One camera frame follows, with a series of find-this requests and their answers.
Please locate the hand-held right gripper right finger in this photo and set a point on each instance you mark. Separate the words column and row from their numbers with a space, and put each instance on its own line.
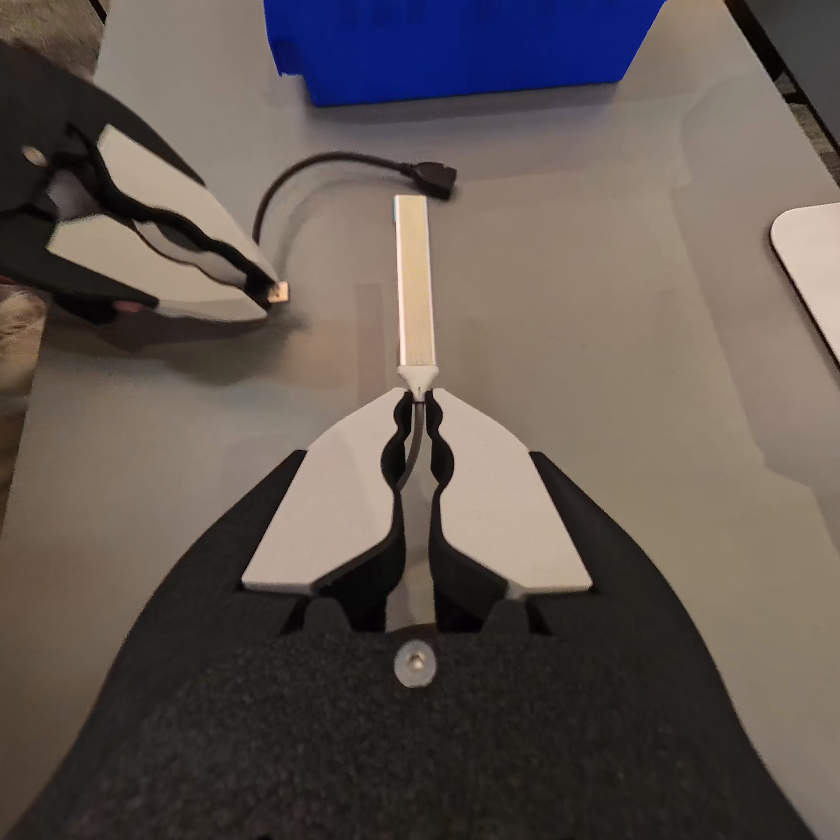
column 505, row 518

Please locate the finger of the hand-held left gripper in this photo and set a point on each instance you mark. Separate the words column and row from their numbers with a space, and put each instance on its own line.
column 170, row 190
column 144, row 269

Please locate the blue plastic bin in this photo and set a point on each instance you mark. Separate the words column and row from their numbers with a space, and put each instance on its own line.
column 459, row 52

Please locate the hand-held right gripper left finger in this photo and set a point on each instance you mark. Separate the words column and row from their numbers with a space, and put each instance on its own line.
column 328, row 518

